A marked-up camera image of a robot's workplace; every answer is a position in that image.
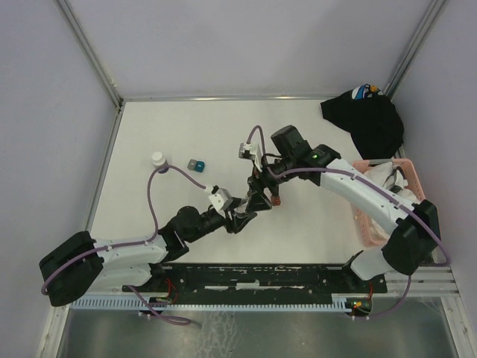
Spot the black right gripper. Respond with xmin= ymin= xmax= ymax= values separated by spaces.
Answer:
xmin=245 ymin=154 xmax=297 ymax=213

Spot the red Sat pill box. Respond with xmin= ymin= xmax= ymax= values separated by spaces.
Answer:
xmin=271 ymin=196 xmax=281 ymax=206

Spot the clear pill bottle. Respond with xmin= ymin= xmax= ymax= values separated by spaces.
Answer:
xmin=235 ymin=203 xmax=253 ymax=216

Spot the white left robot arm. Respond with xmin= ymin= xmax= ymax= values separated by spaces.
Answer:
xmin=39 ymin=206 xmax=257 ymax=307

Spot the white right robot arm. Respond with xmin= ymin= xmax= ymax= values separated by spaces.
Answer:
xmin=238 ymin=125 xmax=441 ymax=292

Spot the teal pill box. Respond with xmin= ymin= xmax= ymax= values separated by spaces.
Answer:
xmin=194 ymin=160 xmax=206 ymax=173

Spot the grey pill box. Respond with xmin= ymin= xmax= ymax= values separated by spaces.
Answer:
xmin=187 ymin=159 xmax=197 ymax=171

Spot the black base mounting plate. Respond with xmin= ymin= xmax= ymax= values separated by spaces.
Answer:
xmin=137 ymin=263 xmax=388 ymax=295

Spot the white capped pill bottle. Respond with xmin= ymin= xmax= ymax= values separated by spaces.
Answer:
xmin=151 ymin=151 xmax=169 ymax=174

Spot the pink perforated basket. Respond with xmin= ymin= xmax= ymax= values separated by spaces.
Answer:
xmin=352 ymin=159 xmax=426 ymax=247

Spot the white cloth in basket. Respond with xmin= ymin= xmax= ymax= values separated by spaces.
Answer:
xmin=364 ymin=162 xmax=419 ymax=203

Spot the black cloth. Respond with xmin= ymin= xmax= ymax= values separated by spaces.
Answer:
xmin=320 ymin=84 xmax=404 ymax=160

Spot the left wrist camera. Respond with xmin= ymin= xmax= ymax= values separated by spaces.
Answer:
xmin=209 ymin=188 xmax=233 ymax=212

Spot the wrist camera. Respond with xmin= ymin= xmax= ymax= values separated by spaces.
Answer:
xmin=238 ymin=142 xmax=262 ymax=171
xmin=209 ymin=188 xmax=233 ymax=212

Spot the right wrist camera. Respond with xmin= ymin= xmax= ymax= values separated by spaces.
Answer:
xmin=238 ymin=142 xmax=262 ymax=171

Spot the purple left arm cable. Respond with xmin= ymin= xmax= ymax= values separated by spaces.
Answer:
xmin=40 ymin=165 xmax=217 ymax=327

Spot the light blue cable duct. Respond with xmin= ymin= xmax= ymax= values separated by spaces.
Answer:
xmin=70 ymin=296 xmax=353 ymax=310

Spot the left aluminium corner post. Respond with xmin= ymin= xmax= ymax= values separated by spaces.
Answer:
xmin=54 ymin=0 xmax=123 ymax=108

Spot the aluminium corner post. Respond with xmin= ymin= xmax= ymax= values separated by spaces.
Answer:
xmin=54 ymin=0 xmax=123 ymax=108
xmin=384 ymin=0 xmax=448 ymax=98

